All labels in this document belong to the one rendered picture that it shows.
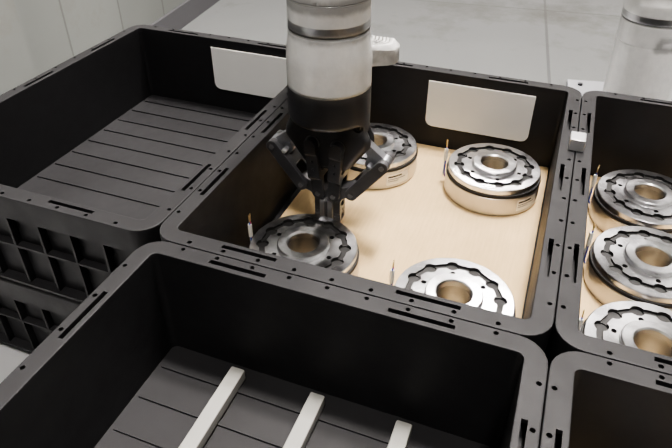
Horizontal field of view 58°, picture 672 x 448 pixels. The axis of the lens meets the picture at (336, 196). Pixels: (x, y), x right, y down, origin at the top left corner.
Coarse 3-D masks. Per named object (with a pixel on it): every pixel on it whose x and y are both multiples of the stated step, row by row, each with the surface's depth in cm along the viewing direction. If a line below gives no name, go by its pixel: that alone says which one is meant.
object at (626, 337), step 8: (640, 320) 48; (624, 328) 48; (632, 328) 48; (640, 328) 48; (648, 328) 48; (656, 328) 48; (664, 328) 48; (624, 336) 47; (632, 336) 47; (656, 336) 48; (664, 336) 47; (624, 344) 46; (632, 344) 46
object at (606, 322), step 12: (600, 312) 50; (612, 312) 50; (624, 312) 50; (636, 312) 50; (648, 312) 50; (660, 312) 50; (588, 324) 49; (600, 324) 49; (612, 324) 49; (624, 324) 49; (600, 336) 48; (612, 336) 48
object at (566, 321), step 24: (600, 96) 67; (624, 96) 67; (576, 168) 55; (576, 192) 52; (576, 216) 49; (576, 240) 47; (576, 288) 42; (576, 312) 41; (552, 336) 40; (576, 336) 39; (624, 360) 37; (648, 360) 37
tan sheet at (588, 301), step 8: (592, 176) 72; (592, 192) 70; (592, 224) 65; (600, 232) 64; (592, 240) 63; (584, 264) 60; (584, 280) 58; (584, 288) 57; (584, 296) 56; (592, 296) 56; (584, 304) 55; (592, 304) 55; (600, 304) 55; (584, 312) 54; (584, 320) 53
